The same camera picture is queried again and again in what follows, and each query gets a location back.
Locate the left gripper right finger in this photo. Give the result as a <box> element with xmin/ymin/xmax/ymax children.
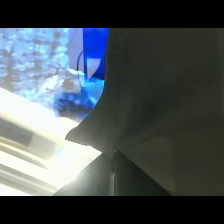
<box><xmin>113</xmin><ymin>149</ymin><xmax>172</xmax><ymax>197</ymax></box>

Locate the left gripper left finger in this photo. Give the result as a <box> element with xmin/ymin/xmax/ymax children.
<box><xmin>53</xmin><ymin>153</ymin><xmax>116</xmax><ymax>197</ymax></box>

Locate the black garment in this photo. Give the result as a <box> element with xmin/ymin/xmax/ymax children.
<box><xmin>65</xmin><ymin>28</ymin><xmax>224</xmax><ymax>197</ymax></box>

